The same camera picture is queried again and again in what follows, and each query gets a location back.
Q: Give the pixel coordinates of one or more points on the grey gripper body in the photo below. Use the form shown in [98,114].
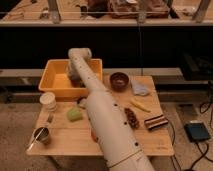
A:
[72,73]

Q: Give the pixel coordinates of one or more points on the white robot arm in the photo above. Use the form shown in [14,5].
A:
[117,141]

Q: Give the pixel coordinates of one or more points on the yellow plastic tray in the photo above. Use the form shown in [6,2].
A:
[55,78]

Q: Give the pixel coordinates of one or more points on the green sponge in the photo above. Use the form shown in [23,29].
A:
[74,114]

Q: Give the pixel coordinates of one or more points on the white dish brush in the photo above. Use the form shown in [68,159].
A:
[81,102]

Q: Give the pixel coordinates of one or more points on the white paper cup stack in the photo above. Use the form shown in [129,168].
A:
[48,101]

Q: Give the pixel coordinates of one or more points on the dark brown bowl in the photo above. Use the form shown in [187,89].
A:
[119,81]

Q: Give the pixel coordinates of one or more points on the metal fork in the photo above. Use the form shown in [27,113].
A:
[49,120]

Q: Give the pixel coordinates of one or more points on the wooden folding table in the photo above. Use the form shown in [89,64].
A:
[74,138]

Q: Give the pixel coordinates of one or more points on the red tomato toy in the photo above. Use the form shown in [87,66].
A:
[93,136]

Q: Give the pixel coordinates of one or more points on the yellow banana toy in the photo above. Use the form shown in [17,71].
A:
[140,105]

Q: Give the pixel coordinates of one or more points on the crumpled blue-grey cloth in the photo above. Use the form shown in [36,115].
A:
[138,88]

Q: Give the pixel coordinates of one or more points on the metal cup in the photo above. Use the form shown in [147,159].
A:
[42,135]

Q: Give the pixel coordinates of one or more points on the brown grape bunch toy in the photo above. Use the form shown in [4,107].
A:
[132,119]

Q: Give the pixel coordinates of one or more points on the striped brown cloth block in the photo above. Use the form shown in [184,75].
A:
[155,122]

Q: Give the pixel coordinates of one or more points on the black foot pedal box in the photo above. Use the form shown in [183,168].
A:
[197,132]

